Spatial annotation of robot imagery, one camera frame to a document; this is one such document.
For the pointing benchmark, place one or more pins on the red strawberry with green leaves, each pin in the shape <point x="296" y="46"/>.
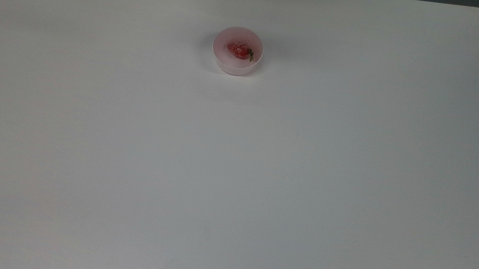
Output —
<point x="238" y="49"/>

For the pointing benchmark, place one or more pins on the pink plastic bowl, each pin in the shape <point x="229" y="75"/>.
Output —
<point x="235" y="64"/>

